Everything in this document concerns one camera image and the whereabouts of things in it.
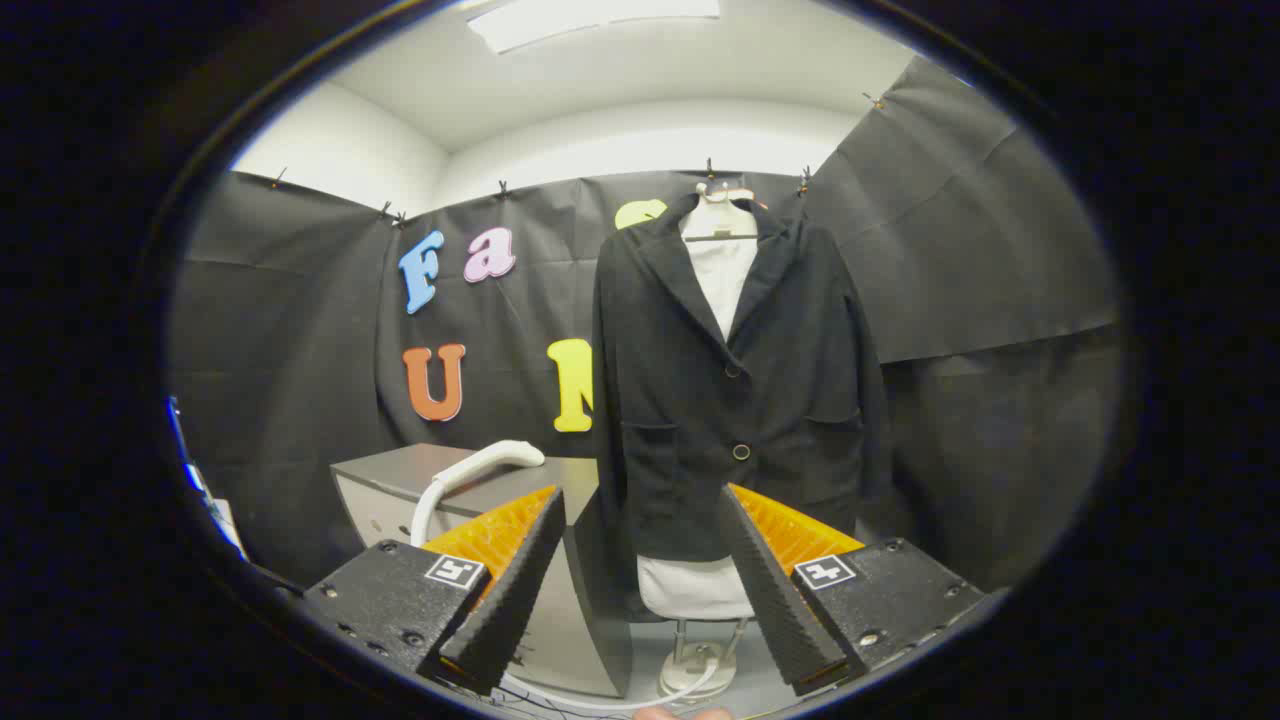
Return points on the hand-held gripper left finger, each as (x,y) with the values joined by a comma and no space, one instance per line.
(510,600)

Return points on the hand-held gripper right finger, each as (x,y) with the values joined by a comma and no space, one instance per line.
(775,600)

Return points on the black jacket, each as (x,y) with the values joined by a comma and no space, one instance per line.
(680,400)

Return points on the grey cabinet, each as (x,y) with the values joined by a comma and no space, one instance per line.
(585,620)

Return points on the metal mannequin stand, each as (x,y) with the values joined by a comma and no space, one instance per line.
(697,665)

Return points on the white mannequin torso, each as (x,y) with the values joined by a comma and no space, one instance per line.
(722,280)

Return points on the black backdrop cloth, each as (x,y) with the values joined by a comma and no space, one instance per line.
(300,350)

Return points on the ceiling light panel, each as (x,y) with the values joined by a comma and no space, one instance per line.
(590,18)

